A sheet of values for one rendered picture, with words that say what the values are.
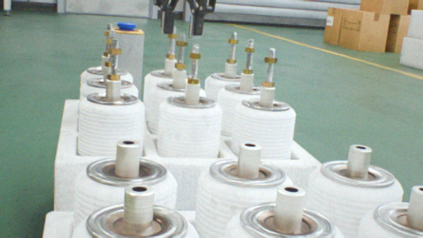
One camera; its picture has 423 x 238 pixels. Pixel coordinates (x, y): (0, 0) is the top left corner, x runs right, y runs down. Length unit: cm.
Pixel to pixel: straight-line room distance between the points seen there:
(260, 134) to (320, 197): 29
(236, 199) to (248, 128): 34
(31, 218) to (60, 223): 45
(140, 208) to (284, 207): 11
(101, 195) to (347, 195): 23
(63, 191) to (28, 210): 30
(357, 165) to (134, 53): 72
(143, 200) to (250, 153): 16
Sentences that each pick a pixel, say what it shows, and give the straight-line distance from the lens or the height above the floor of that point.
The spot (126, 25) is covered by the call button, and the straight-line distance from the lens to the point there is 122.
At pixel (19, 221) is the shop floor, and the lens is 105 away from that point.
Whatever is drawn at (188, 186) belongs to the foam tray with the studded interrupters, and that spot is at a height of 15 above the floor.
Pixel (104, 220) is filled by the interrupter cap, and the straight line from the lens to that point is 44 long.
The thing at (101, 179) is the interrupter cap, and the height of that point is 25.
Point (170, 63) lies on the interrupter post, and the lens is 108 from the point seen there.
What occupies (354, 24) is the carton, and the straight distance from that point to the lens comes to 463.
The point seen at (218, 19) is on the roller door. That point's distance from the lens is 610.
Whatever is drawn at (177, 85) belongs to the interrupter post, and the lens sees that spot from 96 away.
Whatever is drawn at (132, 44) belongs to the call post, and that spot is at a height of 29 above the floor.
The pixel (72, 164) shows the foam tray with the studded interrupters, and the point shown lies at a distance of 79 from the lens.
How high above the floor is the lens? 43
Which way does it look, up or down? 14 degrees down
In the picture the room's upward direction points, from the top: 5 degrees clockwise
